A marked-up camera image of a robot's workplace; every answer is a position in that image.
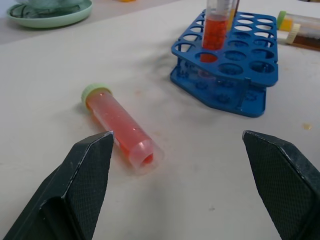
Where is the green-capped tube with red liquid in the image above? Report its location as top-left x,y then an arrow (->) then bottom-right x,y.
81,82 -> 166,175

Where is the yellow-capped brown tube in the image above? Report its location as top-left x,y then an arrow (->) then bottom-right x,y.
286,23 -> 320,52

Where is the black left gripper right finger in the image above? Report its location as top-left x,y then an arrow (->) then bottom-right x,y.
241,129 -> 320,240

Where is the pale green plate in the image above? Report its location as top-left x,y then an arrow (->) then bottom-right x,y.
6,0 -> 94,29

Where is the blue plastic test tube rack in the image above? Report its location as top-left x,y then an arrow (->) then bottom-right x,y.
169,9 -> 279,118

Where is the tube with orange beads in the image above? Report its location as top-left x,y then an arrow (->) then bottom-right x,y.
199,0 -> 232,63

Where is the green-capped clear plastic tube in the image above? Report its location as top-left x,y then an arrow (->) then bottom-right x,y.
275,10 -> 320,35

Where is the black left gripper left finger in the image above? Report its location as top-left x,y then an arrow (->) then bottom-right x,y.
1,130 -> 115,240

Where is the clear crumpled plastic bag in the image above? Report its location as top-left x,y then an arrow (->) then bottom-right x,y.
11,0 -> 83,18

